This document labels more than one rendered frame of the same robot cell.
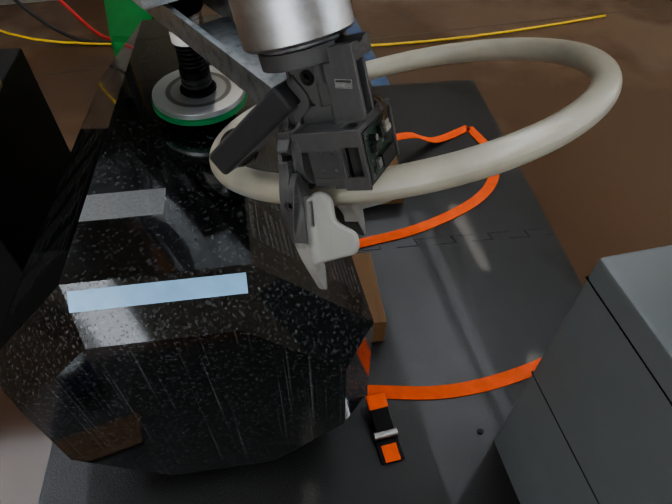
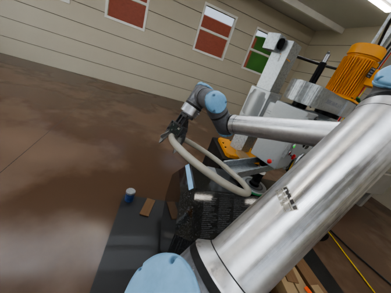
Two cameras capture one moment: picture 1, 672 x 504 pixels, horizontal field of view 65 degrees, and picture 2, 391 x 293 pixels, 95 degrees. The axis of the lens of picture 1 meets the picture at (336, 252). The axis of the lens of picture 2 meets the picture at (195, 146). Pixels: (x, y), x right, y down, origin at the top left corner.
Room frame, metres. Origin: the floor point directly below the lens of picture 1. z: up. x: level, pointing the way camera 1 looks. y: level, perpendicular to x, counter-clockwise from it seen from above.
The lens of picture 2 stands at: (0.36, -0.86, 1.61)
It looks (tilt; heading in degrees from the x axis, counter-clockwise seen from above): 25 degrees down; 81
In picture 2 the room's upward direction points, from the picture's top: 20 degrees clockwise
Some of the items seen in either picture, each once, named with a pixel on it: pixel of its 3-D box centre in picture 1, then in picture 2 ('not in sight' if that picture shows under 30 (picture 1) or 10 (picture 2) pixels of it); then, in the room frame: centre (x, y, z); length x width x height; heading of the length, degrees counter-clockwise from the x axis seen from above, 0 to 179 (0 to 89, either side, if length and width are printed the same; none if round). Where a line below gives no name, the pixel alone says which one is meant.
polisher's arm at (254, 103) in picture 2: not in sight; (273, 113); (1.35, 1.08, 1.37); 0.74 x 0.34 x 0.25; 126
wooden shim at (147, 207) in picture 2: not in sight; (148, 207); (0.31, 0.66, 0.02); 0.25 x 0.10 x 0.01; 84
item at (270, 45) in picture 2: not in sight; (274, 42); (1.08, 1.24, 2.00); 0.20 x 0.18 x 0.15; 97
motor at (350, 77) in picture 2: not in sight; (354, 74); (1.63, 0.71, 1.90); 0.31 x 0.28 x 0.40; 127
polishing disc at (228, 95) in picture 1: (199, 91); (253, 184); (1.09, 0.32, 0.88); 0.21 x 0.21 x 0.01
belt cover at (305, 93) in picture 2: not in sight; (320, 102); (1.37, 0.53, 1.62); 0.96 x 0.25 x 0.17; 37
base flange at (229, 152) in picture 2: not in sight; (238, 149); (1.23, 1.24, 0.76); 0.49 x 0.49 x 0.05; 7
